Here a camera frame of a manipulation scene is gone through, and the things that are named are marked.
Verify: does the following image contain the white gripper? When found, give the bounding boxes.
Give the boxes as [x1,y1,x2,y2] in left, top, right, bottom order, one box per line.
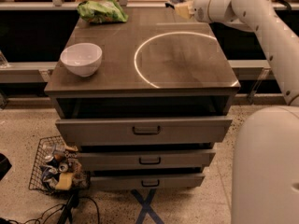
[175,0,212,23]

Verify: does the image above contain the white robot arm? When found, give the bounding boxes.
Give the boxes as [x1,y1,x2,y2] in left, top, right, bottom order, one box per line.
[175,0,299,224]

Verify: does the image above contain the white bowl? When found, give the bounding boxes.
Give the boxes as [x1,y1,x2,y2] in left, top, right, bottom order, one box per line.
[60,43,103,77]

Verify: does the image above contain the green chip bag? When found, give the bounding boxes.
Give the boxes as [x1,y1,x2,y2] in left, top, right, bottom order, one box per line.
[77,0,128,24]

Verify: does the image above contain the grey drawer cabinet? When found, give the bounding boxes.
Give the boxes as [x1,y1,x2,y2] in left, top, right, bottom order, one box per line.
[45,8,240,178]

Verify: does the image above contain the top grey drawer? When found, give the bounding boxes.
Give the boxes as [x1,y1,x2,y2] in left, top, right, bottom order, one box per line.
[56,116,232,147]

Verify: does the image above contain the grey drawer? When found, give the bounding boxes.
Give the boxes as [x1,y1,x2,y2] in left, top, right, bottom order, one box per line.
[56,116,232,147]
[91,173,205,190]
[78,149,216,171]

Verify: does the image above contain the middle grey drawer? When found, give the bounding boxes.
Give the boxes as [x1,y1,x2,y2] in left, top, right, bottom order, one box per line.
[78,149,216,171]

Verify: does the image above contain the bottom grey drawer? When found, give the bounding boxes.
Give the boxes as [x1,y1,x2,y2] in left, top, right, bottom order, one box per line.
[91,173,205,190]

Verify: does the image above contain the crushed can in basket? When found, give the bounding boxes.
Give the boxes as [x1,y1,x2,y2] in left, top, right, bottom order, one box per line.
[44,155,63,168]

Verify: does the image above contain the blue tape cross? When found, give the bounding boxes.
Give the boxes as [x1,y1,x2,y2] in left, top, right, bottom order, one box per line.
[131,189,164,224]

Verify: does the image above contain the yellow sponge in basket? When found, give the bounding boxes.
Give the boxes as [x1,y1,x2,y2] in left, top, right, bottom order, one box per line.
[55,173,73,190]

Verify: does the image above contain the black wire basket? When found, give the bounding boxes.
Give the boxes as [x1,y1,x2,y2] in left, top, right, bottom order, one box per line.
[29,136,90,194]

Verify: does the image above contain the black cable on floor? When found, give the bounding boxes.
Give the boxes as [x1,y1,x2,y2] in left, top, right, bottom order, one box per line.
[0,195,101,224]

